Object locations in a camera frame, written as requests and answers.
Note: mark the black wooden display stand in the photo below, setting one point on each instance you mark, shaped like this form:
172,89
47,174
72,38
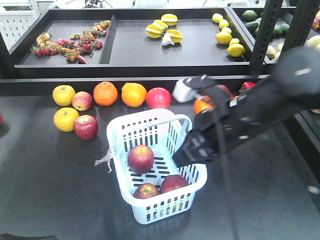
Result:
50,185

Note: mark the small red apple rear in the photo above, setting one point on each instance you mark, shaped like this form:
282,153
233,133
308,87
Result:
82,101

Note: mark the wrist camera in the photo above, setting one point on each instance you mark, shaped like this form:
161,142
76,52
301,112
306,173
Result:
189,88

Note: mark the orange left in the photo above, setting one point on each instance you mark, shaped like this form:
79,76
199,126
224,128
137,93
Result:
105,94

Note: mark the yellow apple front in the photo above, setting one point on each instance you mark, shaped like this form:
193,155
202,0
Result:
64,119

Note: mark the yellow apple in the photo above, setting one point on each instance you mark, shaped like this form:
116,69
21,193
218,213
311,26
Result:
63,95
64,119

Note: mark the red apple small middle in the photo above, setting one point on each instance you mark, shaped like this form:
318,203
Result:
226,89

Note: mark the light blue plastic basket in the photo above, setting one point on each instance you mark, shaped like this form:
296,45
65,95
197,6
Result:
164,132

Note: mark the red bell pepper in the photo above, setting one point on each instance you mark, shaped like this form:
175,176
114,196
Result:
246,86

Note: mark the white garlic bulb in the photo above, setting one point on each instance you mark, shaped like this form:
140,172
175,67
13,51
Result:
167,40

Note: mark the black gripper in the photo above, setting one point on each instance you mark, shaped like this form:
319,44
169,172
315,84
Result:
218,130

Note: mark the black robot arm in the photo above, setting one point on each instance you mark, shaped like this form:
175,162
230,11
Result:
293,86

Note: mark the dark red apple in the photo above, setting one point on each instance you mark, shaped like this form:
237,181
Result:
86,127

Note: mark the yellow apple rear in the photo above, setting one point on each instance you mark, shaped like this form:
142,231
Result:
63,95

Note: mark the orange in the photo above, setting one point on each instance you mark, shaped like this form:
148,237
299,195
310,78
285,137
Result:
133,94
105,94
202,104

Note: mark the red apple beside oranges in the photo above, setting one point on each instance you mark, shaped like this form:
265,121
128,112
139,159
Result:
158,97

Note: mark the orange middle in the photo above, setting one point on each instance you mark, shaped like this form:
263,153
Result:
202,104

